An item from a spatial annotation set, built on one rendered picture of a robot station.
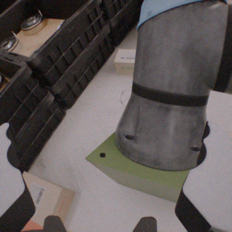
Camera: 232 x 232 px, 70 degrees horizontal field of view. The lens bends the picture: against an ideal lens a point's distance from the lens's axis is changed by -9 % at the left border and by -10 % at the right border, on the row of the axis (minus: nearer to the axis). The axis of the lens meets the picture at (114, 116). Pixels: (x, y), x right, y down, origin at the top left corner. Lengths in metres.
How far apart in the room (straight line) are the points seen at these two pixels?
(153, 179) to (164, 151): 0.04
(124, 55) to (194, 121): 0.40
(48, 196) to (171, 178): 0.29
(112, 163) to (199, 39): 0.18
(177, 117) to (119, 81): 0.39
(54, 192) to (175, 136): 0.30
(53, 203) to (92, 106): 0.30
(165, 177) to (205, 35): 0.17
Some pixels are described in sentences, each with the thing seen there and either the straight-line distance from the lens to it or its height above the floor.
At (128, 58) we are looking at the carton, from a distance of 0.58.
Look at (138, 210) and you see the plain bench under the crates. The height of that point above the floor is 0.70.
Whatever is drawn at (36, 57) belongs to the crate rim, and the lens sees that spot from 0.44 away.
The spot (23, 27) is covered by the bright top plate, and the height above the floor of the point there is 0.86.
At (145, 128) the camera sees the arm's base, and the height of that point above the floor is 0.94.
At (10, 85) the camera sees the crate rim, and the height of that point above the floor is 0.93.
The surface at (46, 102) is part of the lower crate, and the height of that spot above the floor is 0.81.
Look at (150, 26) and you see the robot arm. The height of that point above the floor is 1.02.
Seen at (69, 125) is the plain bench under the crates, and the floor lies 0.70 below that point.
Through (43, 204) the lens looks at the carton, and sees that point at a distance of 0.45.
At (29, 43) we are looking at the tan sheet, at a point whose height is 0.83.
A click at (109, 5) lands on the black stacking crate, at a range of 0.64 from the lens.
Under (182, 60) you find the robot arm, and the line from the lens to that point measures 0.22.
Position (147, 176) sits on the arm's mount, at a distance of 0.23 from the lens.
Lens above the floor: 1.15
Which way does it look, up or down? 58 degrees down
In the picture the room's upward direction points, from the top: 24 degrees counter-clockwise
